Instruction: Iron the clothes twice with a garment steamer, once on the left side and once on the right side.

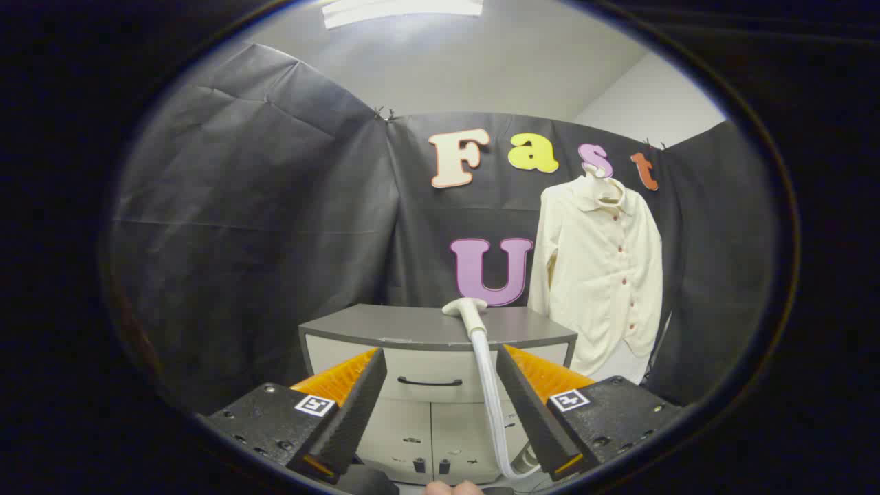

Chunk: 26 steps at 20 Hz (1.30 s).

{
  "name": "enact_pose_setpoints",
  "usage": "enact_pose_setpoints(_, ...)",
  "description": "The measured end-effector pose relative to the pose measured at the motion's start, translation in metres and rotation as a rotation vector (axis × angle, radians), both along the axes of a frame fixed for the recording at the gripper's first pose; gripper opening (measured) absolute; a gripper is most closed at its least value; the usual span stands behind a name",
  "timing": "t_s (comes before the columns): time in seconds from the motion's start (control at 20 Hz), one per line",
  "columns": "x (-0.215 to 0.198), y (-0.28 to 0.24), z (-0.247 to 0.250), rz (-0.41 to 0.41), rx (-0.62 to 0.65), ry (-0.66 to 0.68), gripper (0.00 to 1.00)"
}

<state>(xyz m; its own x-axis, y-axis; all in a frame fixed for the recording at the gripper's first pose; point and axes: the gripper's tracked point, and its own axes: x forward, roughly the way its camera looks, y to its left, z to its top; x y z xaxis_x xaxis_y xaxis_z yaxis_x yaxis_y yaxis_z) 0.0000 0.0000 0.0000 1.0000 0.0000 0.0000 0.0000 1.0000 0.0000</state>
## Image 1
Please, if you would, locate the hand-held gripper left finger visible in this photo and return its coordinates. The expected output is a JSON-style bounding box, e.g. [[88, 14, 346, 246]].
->
[[199, 347, 388, 485]]

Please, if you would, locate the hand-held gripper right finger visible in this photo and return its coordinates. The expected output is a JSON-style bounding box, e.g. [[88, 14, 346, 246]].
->
[[496, 344, 685, 482]]

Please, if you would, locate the white garment steamer head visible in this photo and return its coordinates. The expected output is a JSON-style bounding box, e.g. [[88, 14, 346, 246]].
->
[[442, 297, 490, 338]]

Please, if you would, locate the cream button-up shirt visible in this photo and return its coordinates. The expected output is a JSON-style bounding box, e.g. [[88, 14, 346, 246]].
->
[[528, 172, 664, 377]]

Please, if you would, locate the grey top white cabinet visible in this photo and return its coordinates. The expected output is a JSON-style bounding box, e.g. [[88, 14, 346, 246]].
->
[[298, 302, 578, 485]]

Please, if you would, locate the black backdrop cloth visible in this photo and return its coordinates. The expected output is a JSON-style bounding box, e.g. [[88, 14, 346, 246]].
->
[[110, 41, 778, 413]]

